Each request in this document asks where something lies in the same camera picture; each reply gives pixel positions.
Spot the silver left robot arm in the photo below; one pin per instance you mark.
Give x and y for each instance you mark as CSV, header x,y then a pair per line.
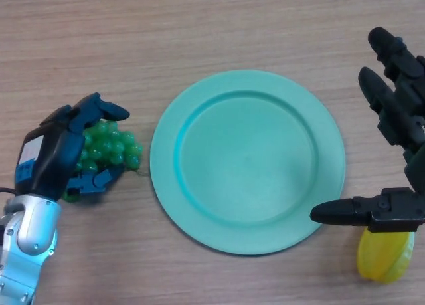
x,y
30,225

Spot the yellow starfruit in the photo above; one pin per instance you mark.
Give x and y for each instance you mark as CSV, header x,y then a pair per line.
x,y
385,258

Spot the green round plate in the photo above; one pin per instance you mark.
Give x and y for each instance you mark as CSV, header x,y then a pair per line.
x,y
249,162

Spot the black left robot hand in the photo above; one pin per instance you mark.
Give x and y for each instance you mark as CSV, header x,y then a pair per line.
x,y
50,152

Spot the green grapes bunch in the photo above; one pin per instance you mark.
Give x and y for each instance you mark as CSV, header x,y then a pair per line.
x,y
109,145

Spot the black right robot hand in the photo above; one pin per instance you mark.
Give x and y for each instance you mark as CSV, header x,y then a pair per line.
x,y
413,119

